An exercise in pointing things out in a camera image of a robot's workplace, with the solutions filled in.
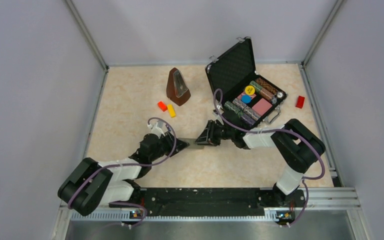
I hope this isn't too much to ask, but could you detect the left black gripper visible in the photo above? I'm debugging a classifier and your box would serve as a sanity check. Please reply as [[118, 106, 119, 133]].
[[149, 131, 189, 162]]

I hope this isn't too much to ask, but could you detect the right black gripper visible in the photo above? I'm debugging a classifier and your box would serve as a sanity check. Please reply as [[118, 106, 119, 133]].
[[195, 120, 235, 147]]

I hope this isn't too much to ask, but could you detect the beige remote control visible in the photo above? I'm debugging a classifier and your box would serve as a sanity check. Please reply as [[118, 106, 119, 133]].
[[179, 137, 205, 150]]

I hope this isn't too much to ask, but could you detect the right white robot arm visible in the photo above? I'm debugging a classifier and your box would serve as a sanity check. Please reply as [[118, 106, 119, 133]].
[[194, 113, 326, 206]]

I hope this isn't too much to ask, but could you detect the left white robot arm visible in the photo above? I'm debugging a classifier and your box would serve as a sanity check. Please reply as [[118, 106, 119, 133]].
[[57, 131, 191, 216]]

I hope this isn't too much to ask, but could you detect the yellow toy block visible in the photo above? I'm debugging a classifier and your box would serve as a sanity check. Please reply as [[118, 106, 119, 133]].
[[167, 104, 176, 118]]

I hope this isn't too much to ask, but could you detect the orange toy block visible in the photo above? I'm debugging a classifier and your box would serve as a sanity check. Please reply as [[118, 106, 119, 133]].
[[157, 101, 168, 112]]

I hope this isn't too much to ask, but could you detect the blue poker chip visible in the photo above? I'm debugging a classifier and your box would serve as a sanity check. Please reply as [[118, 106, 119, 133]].
[[240, 94, 253, 104]]

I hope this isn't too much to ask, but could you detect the black poker chip case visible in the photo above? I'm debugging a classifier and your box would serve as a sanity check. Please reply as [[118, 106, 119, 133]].
[[205, 36, 288, 126]]

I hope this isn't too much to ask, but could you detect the brown metronome with clear cover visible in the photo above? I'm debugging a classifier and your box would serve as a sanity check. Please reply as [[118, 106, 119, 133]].
[[166, 67, 191, 107]]

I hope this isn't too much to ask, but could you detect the red playing card deck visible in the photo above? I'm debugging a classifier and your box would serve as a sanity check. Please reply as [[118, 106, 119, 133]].
[[252, 98, 273, 116]]

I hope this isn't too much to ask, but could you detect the yellow big blind chip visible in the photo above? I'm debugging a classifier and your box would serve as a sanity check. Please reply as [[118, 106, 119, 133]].
[[244, 85, 256, 96]]

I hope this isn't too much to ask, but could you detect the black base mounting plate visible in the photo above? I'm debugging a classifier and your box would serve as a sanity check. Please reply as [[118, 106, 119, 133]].
[[128, 187, 307, 217]]

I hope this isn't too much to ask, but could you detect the red toy block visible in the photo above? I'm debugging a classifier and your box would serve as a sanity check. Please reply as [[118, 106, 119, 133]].
[[295, 95, 306, 109]]

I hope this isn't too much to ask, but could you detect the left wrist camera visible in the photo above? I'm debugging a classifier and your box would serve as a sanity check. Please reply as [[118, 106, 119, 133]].
[[147, 120, 165, 138]]

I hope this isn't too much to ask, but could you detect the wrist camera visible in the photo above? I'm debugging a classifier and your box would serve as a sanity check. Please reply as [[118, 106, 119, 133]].
[[213, 110, 224, 125], [147, 120, 165, 138]]

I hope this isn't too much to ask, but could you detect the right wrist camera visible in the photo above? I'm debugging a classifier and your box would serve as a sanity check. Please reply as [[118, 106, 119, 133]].
[[213, 110, 224, 125]]

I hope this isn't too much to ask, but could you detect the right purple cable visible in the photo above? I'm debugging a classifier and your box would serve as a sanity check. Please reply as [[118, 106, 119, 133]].
[[213, 88, 326, 229]]

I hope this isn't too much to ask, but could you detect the aluminium frame rail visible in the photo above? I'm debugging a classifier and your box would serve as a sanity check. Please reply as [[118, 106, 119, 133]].
[[69, 187, 361, 222]]

